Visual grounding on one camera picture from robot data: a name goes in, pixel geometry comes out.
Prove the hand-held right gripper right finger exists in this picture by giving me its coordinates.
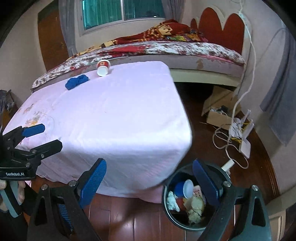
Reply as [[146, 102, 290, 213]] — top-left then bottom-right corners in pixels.
[[193, 159, 271, 241]]

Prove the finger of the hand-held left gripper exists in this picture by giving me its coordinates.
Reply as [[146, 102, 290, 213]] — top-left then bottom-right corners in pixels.
[[2, 123, 45, 144], [14, 140, 63, 163]]

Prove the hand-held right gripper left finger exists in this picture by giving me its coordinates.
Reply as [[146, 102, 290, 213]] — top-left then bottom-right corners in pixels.
[[28, 158, 107, 241]]

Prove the blue patterned paper cup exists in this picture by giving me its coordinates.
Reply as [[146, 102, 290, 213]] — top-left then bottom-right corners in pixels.
[[174, 179, 194, 199]]

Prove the beige wrapper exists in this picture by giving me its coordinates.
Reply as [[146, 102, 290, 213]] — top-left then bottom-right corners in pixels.
[[184, 196, 206, 224]]

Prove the white tissue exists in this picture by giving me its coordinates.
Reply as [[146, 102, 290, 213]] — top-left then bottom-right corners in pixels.
[[166, 190, 181, 212]]

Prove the black trash bin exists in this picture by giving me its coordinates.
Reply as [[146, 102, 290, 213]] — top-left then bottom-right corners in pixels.
[[162, 162, 233, 232]]

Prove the person's left hand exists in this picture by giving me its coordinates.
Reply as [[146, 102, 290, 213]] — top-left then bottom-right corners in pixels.
[[0, 179, 26, 212]]

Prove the pink printed wrapper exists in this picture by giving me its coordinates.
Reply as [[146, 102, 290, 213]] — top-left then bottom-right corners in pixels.
[[192, 185, 207, 202]]

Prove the white plug adapter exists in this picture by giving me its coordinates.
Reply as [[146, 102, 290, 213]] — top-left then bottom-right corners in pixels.
[[221, 159, 235, 174]]

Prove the blue crumpled cloth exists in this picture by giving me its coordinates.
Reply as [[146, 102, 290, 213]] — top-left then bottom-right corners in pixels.
[[65, 74, 90, 91]]

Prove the pink floral tablecloth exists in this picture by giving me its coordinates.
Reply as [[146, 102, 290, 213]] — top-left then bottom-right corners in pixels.
[[2, 61, 193, 204]]

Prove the cardboard box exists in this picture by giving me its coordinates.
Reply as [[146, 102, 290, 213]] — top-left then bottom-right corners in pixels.
[[201, 86, 242, 127]]

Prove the brown wooden door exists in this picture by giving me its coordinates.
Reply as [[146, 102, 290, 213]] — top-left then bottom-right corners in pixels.
[[38, 9, 70, 70]]

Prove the red and white paper cup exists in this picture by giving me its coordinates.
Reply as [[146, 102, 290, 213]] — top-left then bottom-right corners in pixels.
[[97, 60, 111, 77]]

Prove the grey curtain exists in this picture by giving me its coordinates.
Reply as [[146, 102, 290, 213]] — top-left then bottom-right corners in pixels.
[[162, 0, 183, 24], [260, 29, 296, 146], [60, 0, 77, 58]]

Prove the bed with floral sheet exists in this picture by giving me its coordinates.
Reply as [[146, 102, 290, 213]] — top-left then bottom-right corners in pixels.
[[31, 42, 245, 93]]

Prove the colourful patterned cloth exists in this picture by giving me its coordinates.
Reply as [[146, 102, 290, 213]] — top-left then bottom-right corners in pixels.
[[165, 32, 208, 43]]

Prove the red and white headboard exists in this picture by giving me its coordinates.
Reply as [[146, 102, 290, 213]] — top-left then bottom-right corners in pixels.
[[191, 7, 252, 56]]

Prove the red patterned blanket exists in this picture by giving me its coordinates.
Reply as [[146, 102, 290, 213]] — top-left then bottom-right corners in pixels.
[[69, 20, 208, 58]]

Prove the white device with yellow wires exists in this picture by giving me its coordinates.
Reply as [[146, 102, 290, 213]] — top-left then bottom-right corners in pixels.
[[229, 110, 254, 142]]

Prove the white cable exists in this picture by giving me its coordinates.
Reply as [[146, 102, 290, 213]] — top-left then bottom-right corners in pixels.
[[213, 0, 256, 169]]

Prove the large window with white frame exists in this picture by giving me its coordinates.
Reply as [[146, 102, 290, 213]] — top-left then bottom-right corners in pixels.
[[80, 0, 167, 30]]

